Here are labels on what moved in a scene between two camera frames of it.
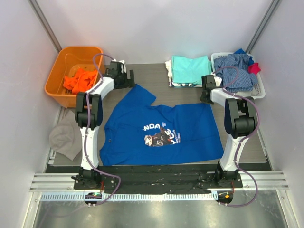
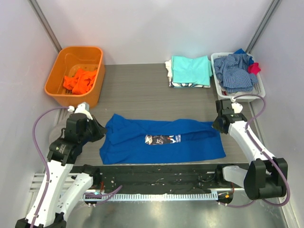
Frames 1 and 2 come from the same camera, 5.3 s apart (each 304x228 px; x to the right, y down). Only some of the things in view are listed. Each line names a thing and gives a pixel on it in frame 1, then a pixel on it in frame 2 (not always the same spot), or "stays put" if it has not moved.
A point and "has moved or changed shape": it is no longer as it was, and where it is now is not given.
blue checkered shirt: x=245 y=80 stays put
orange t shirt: x=80 y=82 stays put
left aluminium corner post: x=38 y=13 stays put
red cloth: x=254 y=68 stays put
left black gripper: x=130 y=79 -> x=95 y=130
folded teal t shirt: x=188 y=70 stays put
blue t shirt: x=137 y=133 has moved or changed shape
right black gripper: x=205 y=95 -> x=219 y=124
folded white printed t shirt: x=168 y=64 stays put
